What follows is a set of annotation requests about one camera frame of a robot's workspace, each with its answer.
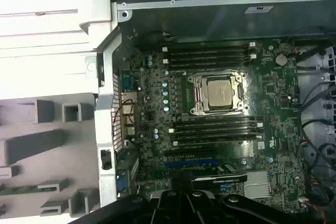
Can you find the red and black wire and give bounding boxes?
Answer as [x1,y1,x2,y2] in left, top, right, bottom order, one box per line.
[112,98,136,137]

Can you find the silver coin battery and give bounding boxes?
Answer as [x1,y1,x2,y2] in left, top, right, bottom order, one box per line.
[275,54,288,67]

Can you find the silver port block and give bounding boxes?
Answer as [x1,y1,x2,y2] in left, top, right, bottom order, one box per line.
[120,90,138,137]

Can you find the black case latch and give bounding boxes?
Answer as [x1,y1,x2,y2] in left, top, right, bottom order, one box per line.
[100,148,113,170]

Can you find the white case label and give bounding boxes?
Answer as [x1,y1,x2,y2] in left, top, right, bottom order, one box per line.
[244,5,274,14]

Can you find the green motherboard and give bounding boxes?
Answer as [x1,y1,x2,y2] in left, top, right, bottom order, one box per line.
[118,39,309,213]

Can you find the black graphics card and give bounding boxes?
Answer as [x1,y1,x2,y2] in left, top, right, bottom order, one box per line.
[190,165,249,184]

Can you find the black-clip RAM slot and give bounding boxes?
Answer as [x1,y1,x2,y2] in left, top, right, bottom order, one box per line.
[175,128,259,141]
[167,60,253,70]
[174,115,259,128]
[167,47,253,59]

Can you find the grey parts rack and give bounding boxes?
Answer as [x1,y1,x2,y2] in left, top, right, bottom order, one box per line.
[0,91,102,224]

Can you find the silver CPU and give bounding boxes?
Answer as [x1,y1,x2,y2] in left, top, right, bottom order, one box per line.
[206,78,234,110]

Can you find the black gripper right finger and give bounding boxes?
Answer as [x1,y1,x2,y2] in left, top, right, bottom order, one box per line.
[183,172,325,224]

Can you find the white-clip RAM slot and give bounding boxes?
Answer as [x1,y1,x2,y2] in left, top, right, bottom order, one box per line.
[162,54,257,65]
[162,40,257,52]
[172,134,264,147]
[169,121,264,134]

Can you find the CPU socket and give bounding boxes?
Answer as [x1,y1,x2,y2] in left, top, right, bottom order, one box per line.
[186,71,249,116]

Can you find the green RAM stick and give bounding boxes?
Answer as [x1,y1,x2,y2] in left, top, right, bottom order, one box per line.
[0,185,62,196]

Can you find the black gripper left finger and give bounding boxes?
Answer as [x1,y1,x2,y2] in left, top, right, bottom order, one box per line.
[68,172,194,224]

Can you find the black fan wire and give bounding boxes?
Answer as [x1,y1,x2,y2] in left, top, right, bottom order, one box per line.
[146,29,176,43]

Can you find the silver chipset heatsink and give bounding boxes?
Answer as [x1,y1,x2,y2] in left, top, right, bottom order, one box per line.
[243,170,271,199]

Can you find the blue VGA port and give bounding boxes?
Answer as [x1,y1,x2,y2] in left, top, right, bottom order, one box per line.
[117,173,131,192]

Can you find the silver metal PC case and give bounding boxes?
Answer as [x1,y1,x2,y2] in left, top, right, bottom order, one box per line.
[93,0,336,224]

